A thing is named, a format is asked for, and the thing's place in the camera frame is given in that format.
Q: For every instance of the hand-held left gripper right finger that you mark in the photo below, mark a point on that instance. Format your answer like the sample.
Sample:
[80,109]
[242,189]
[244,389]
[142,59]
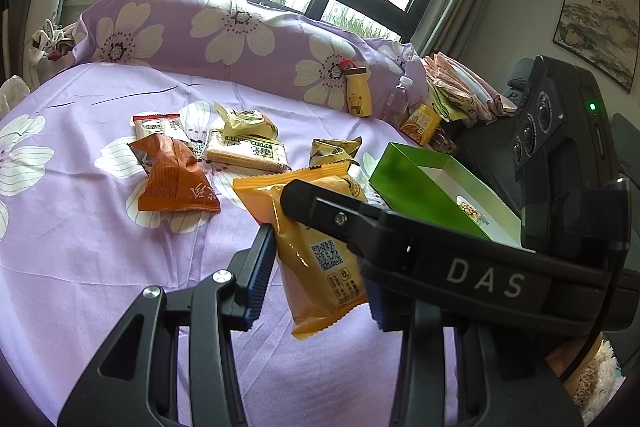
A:
[380,319]

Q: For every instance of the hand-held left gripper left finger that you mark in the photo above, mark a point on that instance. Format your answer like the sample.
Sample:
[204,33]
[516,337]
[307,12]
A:
[256,289]

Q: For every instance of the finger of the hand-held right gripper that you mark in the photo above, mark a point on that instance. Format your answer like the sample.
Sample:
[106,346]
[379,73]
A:
[325,212]

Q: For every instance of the yellow snack packet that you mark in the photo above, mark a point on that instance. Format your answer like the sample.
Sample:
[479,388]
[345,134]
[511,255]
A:
[310,267]

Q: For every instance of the gold snack packet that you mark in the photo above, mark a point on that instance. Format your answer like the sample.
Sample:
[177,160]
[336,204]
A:
[330,152]

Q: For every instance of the green cardboard box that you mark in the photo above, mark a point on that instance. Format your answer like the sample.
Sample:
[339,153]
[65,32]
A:
[420,192]

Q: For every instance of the cream cracker packet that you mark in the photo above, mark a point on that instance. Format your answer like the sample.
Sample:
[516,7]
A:
[245,152]

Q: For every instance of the yellow bear bottle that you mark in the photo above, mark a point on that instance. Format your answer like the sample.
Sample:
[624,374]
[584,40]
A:
[358,94]

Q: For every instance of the black bag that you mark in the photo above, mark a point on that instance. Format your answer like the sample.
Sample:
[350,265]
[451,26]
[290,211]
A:
[487,162]

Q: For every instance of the pale yellow crumpled packet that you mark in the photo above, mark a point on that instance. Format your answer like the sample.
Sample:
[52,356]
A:
[245,119]

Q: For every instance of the clear plastic bottle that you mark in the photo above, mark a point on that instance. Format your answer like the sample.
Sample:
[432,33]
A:
[397,104]

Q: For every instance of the small orange carton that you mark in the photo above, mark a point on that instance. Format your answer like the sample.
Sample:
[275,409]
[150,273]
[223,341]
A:
[424,123]

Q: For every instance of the orange snack packet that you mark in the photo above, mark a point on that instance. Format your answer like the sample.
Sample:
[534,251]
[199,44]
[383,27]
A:
[172,179]

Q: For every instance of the pile of folded cloths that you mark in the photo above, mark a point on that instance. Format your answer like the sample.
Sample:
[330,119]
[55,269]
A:
[460,89]

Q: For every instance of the red and white snack packet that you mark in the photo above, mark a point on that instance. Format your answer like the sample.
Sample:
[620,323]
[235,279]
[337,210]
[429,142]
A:
[157,127]

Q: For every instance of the purple floral bed sheet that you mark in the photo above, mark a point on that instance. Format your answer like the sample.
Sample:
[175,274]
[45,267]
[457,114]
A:
[75,232]

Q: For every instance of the purple floral pillow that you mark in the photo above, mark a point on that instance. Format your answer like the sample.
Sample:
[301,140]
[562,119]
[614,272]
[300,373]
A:
[210,32]

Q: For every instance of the framed landscape painting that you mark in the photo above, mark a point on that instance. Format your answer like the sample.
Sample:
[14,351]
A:
[597,24]

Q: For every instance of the white crumpled plastic bag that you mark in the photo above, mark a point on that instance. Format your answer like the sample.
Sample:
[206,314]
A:
[12,94]

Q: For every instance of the white knotted plastic bag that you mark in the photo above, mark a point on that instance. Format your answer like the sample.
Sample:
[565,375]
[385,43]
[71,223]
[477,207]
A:
[47,42]

